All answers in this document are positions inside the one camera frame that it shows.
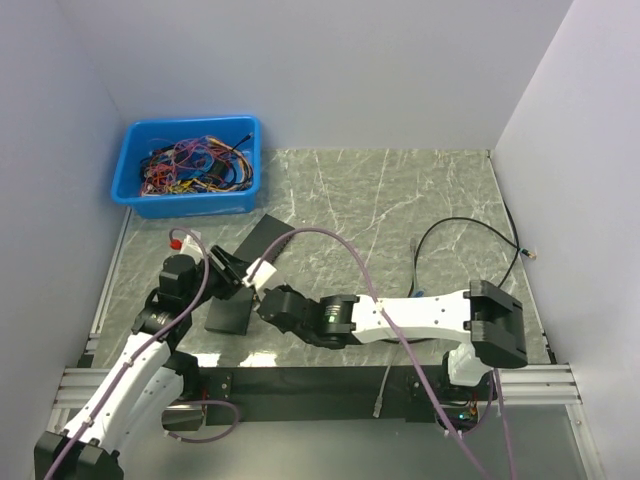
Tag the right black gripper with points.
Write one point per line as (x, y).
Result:
(286, 287)

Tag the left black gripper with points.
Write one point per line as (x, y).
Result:
(232, 274)

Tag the black network switch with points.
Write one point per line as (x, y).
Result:
(232, 316)
(263, 234)

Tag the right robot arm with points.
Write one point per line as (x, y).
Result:
(484, 321)

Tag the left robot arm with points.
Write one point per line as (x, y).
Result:
(149, 376)

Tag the blue plastic bin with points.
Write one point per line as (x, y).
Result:
(189, 166)

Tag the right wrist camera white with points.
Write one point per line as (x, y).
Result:
(262, 275)

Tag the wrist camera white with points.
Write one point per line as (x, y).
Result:
(262, 275)
(188, 245)

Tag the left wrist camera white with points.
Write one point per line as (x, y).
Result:
(188, 245)

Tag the aluminium rail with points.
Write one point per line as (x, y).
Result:
(534, 385)

